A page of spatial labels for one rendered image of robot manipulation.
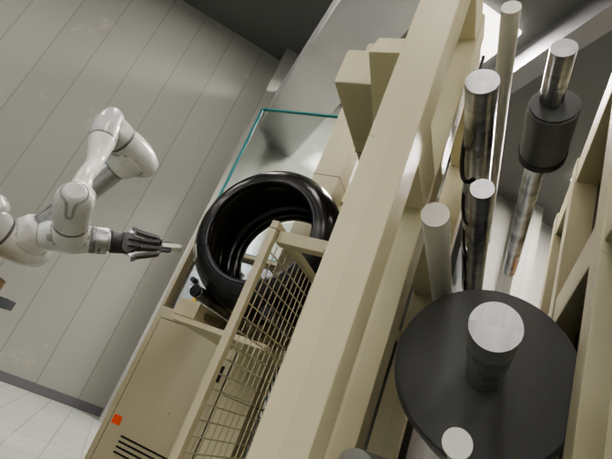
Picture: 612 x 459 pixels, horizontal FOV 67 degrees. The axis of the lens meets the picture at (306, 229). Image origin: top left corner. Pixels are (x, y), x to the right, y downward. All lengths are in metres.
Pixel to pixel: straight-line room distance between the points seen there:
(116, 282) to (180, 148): 1.65
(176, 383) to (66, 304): 2.94
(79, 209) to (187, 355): 1.06
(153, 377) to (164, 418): 0.20
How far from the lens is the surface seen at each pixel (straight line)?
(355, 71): 1.59
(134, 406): 2.38
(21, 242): 2.18
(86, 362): 5.06
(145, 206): 5.26
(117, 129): 1.98
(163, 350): 2.37
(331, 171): 2.13
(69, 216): 1.49
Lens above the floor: 0.64
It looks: 21 degrees up
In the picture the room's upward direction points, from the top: 22 degrees clockwise
